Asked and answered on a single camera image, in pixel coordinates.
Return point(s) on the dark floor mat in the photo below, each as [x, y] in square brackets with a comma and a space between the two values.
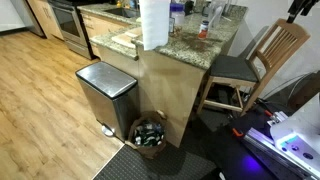
[171, 164]

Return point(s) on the stainless steel oven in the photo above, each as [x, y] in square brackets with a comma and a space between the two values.
[71, 25]

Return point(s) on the clear plastic bottle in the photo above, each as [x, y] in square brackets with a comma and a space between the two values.
[215, 10]

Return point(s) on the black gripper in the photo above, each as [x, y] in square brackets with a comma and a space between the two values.
[301, 7]

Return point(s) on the wooden cutting board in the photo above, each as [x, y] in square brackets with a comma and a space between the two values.
[125, 38]

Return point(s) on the white paper towel roll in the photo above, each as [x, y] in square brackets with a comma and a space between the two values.
[154, 22]

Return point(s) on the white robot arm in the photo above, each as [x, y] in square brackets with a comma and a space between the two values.
[305, 122]

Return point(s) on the white bottle with orange label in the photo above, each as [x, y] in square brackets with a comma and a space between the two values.
[203, 30]

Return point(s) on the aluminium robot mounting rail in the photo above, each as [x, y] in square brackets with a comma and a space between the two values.
[276, 150]

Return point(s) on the wooden chair with grey cushion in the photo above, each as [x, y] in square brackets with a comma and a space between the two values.
[249, 76]

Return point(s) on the kitchen sink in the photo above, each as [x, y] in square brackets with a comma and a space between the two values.
[124, 12]

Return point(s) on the brown paper bag of recyclables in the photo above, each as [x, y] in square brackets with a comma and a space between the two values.
[147, 134]

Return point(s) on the clear jar with purple lid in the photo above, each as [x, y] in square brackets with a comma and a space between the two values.
[177, 14]

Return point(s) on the stainless steel trash can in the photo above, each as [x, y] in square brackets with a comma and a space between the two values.
[113, 96]

